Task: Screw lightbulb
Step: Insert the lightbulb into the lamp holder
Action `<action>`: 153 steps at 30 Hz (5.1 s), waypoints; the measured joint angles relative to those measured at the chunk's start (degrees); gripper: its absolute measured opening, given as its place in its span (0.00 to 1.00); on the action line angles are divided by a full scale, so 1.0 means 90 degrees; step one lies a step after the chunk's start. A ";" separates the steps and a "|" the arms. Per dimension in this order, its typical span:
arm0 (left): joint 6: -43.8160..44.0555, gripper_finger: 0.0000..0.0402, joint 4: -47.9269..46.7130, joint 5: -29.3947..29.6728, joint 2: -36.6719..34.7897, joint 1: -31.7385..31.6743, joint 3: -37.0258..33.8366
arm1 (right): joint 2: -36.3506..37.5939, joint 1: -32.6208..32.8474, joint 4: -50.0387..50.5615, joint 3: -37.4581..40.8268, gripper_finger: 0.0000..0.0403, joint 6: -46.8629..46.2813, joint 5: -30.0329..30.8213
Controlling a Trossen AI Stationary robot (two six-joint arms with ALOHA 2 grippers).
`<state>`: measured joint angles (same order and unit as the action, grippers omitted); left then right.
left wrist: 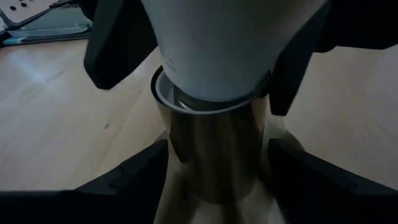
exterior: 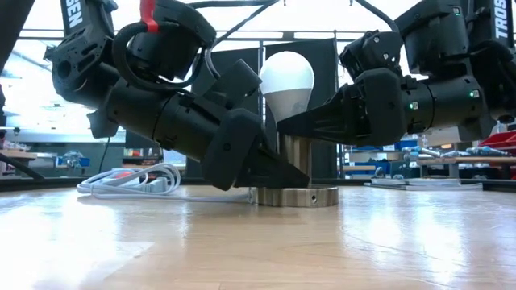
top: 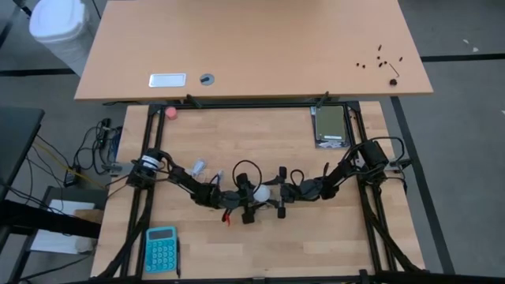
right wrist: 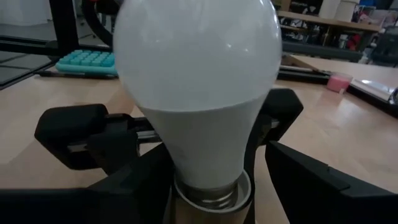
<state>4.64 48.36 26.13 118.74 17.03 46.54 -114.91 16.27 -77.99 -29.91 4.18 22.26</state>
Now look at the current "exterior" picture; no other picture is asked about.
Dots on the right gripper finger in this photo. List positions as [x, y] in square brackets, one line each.
[330, 121]

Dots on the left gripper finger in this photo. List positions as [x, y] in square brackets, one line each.
[274, 173]

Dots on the metal lamp socket stand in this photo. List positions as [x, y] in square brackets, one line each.
[298, 195]

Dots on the white lightbulb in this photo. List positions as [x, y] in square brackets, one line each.
[286, 76]

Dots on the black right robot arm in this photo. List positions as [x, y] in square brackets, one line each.
[463, 100]

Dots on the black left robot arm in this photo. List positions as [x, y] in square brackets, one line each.
[80, 68]

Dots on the blue storage bin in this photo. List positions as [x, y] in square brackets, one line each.
[405, 143]

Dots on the translucent plastic container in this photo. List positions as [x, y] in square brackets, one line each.
[177, 158]

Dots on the black partition panel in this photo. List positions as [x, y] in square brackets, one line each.
[250, 54]
[322, 52]

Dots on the wooden workbench with tools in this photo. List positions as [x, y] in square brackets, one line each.
[463, 161]

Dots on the black computer monitor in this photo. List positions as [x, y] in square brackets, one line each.
[133, 141]

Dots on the red storage bin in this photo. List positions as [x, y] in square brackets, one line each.
[500, 141]

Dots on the wooden side table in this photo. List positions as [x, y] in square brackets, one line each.
[16, 155]

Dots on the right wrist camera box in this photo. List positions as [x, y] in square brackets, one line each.
[371, 48]

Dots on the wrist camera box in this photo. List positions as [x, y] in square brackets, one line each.
[234, 82]
[371, 48]

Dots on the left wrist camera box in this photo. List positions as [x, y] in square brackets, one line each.
[234, 82]

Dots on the black aluminium table frame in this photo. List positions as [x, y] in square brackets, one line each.
[40, 183]

